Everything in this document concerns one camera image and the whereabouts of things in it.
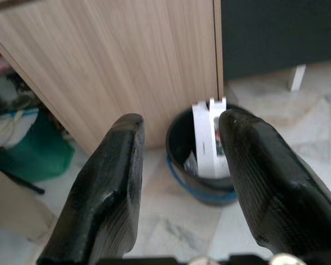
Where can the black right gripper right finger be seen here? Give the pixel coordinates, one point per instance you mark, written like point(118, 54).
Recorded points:
point(273, 193)

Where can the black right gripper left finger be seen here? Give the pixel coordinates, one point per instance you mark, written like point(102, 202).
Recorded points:
point(107, 193)

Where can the white cardboard product package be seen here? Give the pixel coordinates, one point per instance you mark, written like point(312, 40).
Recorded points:
point(204, 138)

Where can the green bag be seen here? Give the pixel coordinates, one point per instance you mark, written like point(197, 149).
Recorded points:
point(44, 157)

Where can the black thin stick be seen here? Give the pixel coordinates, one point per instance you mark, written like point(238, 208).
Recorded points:
point(27, 185)

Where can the beige cardboard box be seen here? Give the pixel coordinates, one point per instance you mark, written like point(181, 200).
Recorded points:
point(13, 209)

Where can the white cloth bag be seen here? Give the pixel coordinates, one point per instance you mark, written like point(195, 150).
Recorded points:
point(8, 132)

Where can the white console leg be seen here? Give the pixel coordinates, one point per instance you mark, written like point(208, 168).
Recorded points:
point(297, 78)

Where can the light wooden cabinet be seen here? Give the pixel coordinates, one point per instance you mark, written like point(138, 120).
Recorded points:
point(113, 55)

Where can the black low TV console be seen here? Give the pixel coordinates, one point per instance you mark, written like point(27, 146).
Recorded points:
point(278, 36)

